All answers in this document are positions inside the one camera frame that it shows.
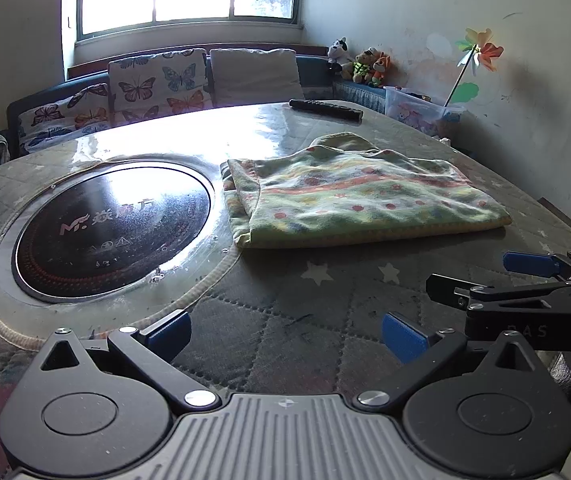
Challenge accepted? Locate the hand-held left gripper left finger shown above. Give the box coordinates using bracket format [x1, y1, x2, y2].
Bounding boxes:
[40, 309, 221, 408]

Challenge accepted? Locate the floral yellow-green baby shirt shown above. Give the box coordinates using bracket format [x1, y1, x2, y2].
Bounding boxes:
[220, 132, 512, 250]

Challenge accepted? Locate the black and white plush cow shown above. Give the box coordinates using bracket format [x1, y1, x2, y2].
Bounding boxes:
[328, 37, 350, 77]

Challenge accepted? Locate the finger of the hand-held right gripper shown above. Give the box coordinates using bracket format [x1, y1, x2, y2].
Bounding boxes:
[503, 251, 571, 281]
[426, 274, 571, 311]

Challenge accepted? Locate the square butterfly print cushion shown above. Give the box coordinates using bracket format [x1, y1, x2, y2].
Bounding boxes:
[108, 49, 213, 121]

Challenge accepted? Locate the colourful pinwheel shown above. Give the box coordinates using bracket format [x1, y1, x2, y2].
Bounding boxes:
[444, 27, 505, 107]

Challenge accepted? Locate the brown plush bear green vest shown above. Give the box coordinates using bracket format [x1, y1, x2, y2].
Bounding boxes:
[352, 49, 379, 85]

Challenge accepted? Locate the clear plastic storage box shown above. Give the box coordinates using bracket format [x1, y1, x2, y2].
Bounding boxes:
[384, 85, 466, 137]

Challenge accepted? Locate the dark blue sofa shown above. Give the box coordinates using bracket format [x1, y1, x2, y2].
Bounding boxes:
[0, 52, 396, 181]

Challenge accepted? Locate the long butterfly print cushion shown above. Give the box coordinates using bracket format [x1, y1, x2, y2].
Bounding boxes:
[18, 82, 113, 154]

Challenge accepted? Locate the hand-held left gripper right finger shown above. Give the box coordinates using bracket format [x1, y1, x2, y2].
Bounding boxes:
[353, 311, 551, 408]

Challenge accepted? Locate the plain pale cushion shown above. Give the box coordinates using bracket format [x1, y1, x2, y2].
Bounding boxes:
[209, 49, 306, 108]

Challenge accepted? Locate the black remote control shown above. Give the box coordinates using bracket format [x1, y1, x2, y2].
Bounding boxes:
[289, 99, 363, 122]

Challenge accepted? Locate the round black induction cooktop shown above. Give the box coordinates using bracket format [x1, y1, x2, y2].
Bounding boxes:
[12, 164, 213, 305]

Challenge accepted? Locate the orange plush fox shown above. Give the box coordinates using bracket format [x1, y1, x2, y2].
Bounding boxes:
[370, 52, 392, 88]

